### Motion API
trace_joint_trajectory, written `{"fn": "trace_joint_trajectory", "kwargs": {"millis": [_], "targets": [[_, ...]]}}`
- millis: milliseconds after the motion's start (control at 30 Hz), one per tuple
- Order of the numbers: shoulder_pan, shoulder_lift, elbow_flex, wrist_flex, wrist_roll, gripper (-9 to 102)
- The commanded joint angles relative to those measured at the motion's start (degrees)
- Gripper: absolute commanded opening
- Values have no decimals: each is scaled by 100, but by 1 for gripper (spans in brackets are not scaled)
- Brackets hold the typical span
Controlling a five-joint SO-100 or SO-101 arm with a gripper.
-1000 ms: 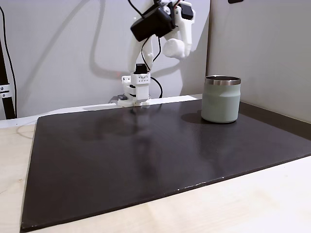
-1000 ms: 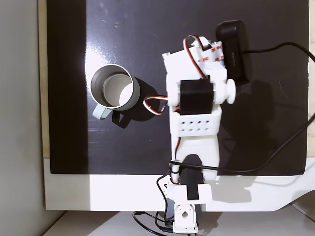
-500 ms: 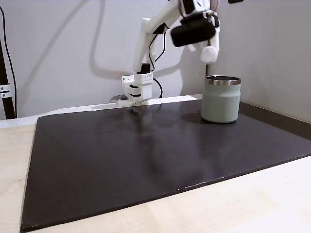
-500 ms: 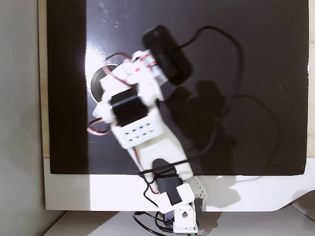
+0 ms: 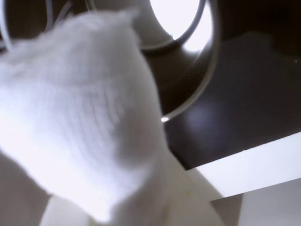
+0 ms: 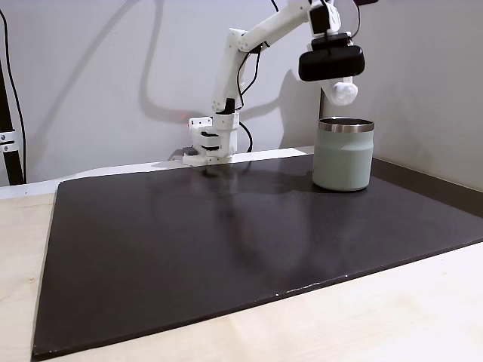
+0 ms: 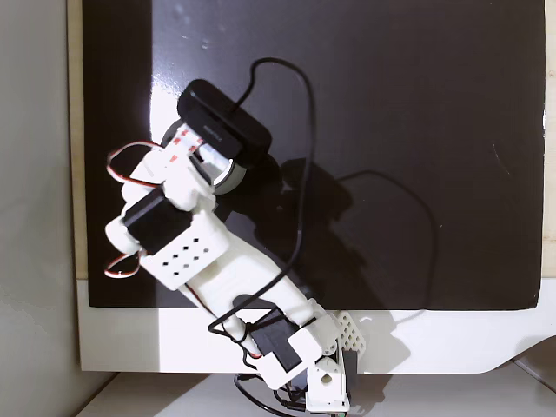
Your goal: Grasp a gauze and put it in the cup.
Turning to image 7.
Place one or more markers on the black glossy mat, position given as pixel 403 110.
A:
pixel 391 130

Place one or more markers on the black webcam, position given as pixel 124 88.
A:
pixel 226 121

